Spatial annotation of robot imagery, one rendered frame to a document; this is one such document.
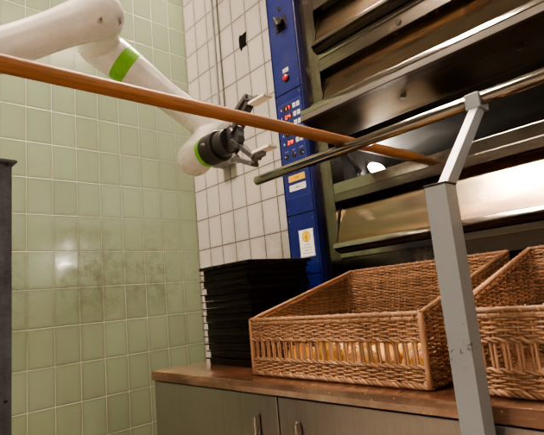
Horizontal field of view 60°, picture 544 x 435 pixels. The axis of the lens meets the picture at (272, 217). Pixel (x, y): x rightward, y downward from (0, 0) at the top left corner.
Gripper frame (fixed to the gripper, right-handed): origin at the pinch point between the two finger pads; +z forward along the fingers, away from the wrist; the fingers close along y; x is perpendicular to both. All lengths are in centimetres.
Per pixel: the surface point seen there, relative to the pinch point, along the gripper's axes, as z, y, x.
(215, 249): -102, 19, -53
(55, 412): -115, 80, 17
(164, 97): 7.8, 4.3, 34.1
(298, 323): -2, 51, -6
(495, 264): 33, 41, -42
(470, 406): 45, 64, 4
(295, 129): 7.6, 4.5, -1.9
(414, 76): 18.3, -15.9, -43.1
